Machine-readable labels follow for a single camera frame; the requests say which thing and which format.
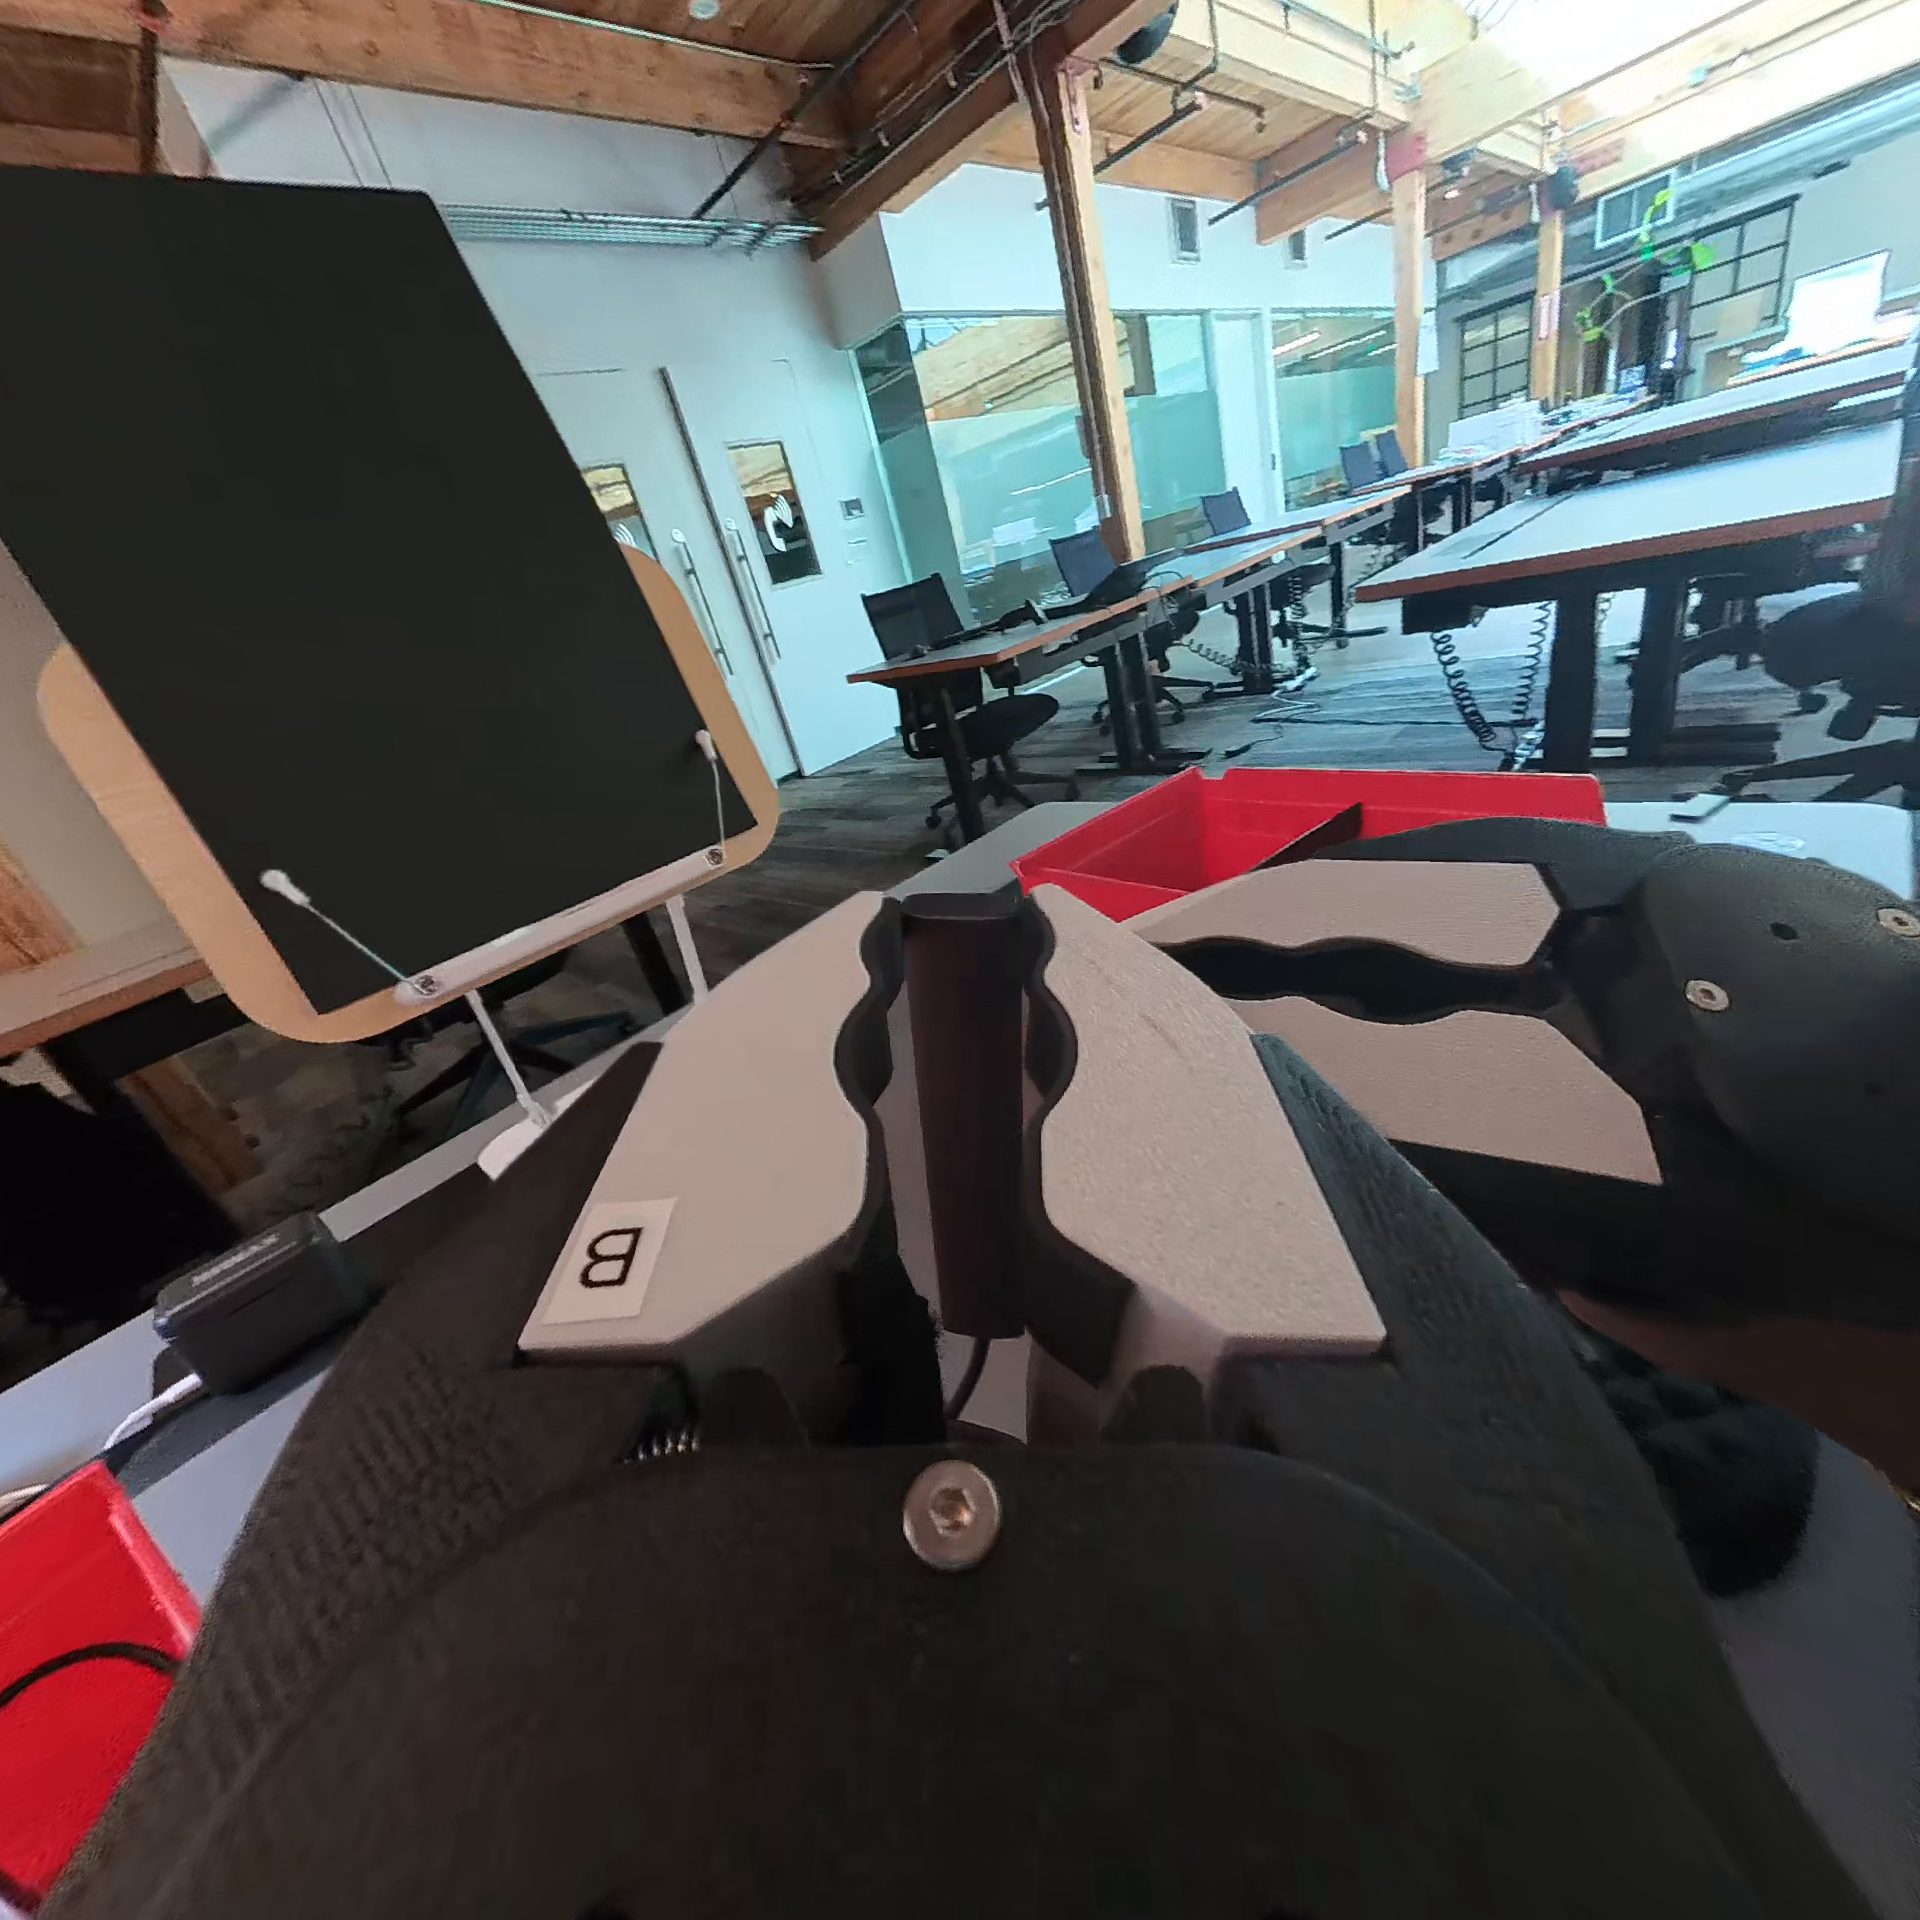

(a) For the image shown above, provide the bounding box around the white door with window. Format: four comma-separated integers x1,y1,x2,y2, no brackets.
662,358,841,785
533,363,752,722

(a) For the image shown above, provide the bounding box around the wooden support post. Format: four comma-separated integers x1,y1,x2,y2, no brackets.
1386,163,1438,472
1030,60,1153,569

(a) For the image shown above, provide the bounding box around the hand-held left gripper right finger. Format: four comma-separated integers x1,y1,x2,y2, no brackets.
1024,883,1391,1365

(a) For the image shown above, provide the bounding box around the black office chair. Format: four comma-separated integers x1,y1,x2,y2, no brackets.
1047,526,1220,730
860,573,1065,829
1713,344,1920,816

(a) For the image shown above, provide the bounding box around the black power adapter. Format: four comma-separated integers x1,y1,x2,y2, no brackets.
151,1209,373,1396

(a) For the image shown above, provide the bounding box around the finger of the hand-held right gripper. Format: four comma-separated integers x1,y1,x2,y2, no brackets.
1197,972,1670,1192
1124,859,1573,1004

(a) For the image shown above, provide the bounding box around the wooden office desk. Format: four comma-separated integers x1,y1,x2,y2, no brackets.
1516,344,1920,482
0,914,220,1058
1353,417,1911,770
1153,486,1420,707
844,582,1202,846

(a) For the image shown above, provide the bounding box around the black usb-c cable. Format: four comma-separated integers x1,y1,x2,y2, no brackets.
0,1640,188,1715

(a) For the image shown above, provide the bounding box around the red plastic bin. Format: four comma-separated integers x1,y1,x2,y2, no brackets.
0,1459,204,1912
1007,765,1609,923

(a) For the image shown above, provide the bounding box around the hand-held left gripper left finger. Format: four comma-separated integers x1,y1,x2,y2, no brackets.
514,889,910,1369

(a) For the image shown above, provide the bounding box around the black panel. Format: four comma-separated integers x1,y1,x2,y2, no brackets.
0,163,761,1020

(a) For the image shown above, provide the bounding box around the white cable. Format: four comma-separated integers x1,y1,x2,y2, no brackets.
93,1368,207,1454

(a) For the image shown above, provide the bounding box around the wooden backing board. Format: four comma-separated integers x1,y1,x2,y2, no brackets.
32,544,783,1048

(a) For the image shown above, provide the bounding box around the white tilting stand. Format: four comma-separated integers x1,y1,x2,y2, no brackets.
257,726,740,1184

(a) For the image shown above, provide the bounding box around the green plant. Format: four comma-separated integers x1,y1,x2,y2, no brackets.
1573,182,1724,346

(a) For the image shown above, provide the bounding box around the black fuzzy cloth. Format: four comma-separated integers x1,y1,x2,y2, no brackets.
1586,1316,1824,1598

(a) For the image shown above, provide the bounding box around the black rectangular plug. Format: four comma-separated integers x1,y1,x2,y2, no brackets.
895,892,1040,1339

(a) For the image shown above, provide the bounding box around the frosted glass partition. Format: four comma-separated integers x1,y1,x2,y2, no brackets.
847,304,1401,595

